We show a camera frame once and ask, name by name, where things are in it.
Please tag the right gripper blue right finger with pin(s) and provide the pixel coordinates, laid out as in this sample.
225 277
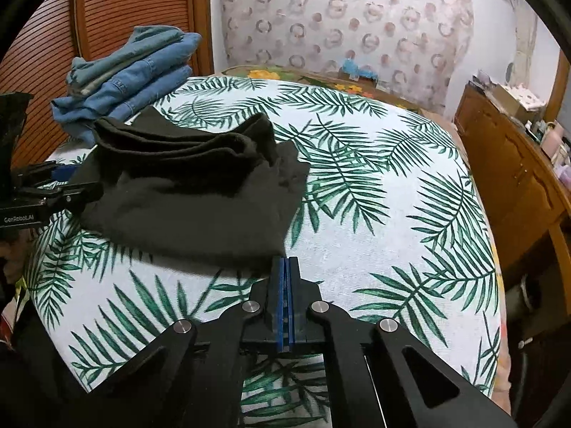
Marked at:
296 305

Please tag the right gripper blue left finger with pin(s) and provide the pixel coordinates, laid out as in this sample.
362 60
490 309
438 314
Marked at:
275 302

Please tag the dark olive pants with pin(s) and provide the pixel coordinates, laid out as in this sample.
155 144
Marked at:
226 198

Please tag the stack of folded blue jeans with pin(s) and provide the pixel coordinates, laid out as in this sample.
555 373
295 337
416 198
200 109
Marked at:
153 63

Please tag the wooden louvred wardrobe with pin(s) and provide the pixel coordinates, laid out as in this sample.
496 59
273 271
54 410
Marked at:
38 59

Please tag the floral blanket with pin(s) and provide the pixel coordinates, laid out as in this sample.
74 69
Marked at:
364 88

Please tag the blue topped cardboard box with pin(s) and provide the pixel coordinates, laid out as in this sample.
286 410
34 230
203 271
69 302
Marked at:
356 72

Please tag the wooden sideboard cabinet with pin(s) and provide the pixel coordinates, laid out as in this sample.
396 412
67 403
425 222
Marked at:
521 195

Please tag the circle pattern curtain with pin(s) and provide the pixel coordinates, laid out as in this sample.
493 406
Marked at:
413 45

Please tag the cardboard box with dotted cloth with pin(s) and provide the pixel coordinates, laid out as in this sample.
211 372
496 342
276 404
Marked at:
518 102

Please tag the pink thermos jug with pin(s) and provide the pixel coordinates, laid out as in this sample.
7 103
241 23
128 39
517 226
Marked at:
552 139

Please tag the beige tied curtain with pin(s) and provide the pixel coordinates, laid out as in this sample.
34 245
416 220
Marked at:
526 32

